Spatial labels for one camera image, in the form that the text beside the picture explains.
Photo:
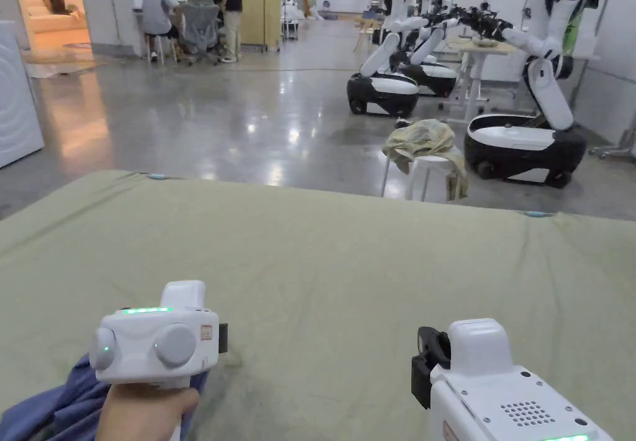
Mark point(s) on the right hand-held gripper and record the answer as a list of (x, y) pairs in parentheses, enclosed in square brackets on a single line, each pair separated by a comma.
[(482, 391)]

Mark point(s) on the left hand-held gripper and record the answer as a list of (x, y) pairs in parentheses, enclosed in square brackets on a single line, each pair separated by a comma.
[(149, 341)]

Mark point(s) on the blue garment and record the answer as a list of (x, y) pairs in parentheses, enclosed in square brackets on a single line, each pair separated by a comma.
[(49, 411)]

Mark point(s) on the person's left hand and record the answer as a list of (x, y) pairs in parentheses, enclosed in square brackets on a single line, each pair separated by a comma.
[(134, 411)]

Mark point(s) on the blue sheet clip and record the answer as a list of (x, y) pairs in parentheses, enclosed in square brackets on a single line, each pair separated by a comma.
[(537, 214), (158, 177)]

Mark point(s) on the bed with pale green sheet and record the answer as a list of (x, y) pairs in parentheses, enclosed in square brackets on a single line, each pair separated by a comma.
[(318, 262)]

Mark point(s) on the yellowish crumpled cloth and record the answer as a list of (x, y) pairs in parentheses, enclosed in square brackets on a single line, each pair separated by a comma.
[(422, 135)]

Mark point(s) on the white sofa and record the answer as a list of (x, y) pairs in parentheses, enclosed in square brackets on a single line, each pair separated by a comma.
[(54, 16)]

